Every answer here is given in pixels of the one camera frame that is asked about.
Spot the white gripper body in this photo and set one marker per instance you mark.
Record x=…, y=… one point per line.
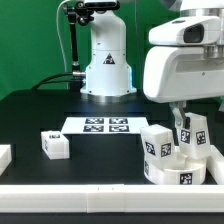
x=186, y=61

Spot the white marker base sheet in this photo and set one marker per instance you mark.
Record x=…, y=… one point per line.
x=103, y=125

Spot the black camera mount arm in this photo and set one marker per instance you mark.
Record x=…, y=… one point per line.
x=81, y=14

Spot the white left fence piece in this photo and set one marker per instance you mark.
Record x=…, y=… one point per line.
x=5, y=157

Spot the white fence piece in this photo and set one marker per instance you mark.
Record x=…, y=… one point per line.
x=5, y=157
x=215, y=165

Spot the white right fence piece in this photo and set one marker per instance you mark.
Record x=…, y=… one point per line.
x=215, y=165

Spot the white front fence bar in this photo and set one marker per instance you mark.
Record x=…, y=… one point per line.
x=110, y=198

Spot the white round stool seat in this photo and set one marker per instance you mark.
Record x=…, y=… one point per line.
x=185, y=171

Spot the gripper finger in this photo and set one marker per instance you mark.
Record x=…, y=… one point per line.
x=181, y=120
x=221, y=108

